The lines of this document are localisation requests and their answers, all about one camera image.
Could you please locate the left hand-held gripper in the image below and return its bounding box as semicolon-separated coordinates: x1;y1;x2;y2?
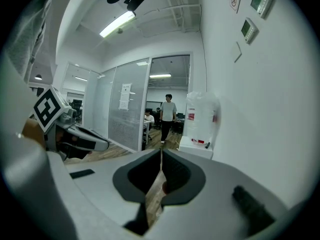
31;84;111;161

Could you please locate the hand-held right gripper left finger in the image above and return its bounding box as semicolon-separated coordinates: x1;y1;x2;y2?
64;148;164;236

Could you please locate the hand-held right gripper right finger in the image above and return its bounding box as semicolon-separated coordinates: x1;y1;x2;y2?
146;148;294;240

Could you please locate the person's left forearm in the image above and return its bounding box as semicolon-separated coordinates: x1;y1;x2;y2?
21;117;47;149

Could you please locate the frosted glass partition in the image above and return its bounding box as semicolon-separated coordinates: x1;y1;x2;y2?
107;57;151;152

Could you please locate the white base cabinet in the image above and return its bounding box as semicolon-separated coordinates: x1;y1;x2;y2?
178;135;215;160

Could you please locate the paper notice on glass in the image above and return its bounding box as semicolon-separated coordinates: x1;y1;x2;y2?
118;83;133;112

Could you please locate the plastic-wrapped white appliance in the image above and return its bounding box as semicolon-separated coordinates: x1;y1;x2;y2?
184;90;222;148

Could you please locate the person's grey knit top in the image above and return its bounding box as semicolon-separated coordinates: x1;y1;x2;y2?
5;0;62;85

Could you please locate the long ceiling light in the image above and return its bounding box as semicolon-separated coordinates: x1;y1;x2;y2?
99;10;137;38

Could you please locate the blank white wall plate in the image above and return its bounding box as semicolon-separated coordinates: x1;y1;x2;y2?
230;41;243;64

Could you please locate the small white wall thermostat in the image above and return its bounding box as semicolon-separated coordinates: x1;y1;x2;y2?
240;17;260;45

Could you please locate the large white wall thermostat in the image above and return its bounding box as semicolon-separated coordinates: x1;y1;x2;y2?
249;0;275;19

